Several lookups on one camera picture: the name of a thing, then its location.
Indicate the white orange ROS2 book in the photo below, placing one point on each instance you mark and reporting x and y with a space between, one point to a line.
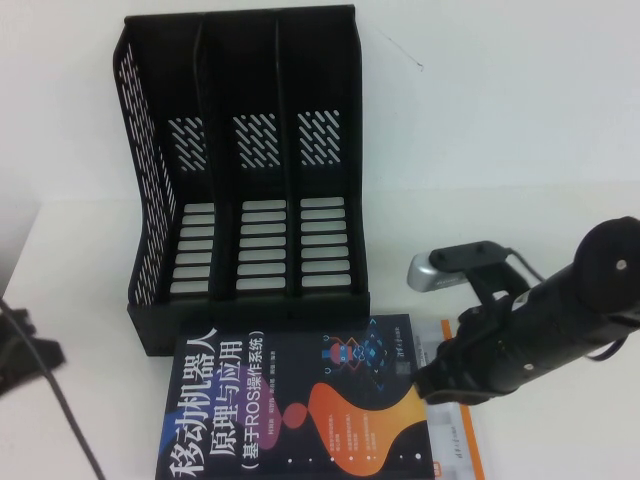
455 440

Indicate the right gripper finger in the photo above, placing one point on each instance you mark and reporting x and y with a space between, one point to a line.
462 335
450 382

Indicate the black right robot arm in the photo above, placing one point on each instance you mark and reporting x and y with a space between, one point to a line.
600 260

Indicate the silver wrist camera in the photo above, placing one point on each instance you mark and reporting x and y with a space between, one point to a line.
430 275

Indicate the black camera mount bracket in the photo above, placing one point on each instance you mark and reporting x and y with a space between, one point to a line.
470 255

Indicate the dark blue robotics book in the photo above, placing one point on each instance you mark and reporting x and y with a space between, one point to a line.
225 400

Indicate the black three-slot book stand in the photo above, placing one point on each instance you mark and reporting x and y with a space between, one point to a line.
250 75

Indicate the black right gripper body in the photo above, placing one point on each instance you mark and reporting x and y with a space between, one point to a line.
505 350

